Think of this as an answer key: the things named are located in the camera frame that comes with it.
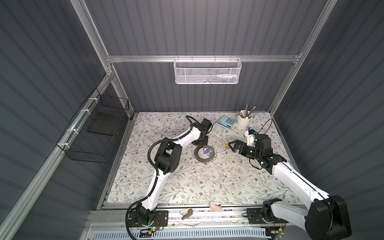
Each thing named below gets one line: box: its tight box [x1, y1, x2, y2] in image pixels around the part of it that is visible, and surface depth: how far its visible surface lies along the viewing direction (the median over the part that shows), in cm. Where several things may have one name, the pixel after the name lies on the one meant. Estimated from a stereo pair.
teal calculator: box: [216, 115, 237, 130], surface depth 114 cm
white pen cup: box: [236, 115, 252, 129], surface depth 111 cm
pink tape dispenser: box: [209, 204, 223, 212], surface depth 77 cm
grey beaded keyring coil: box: [194, 145, 218, 164], surface depth 98 cm
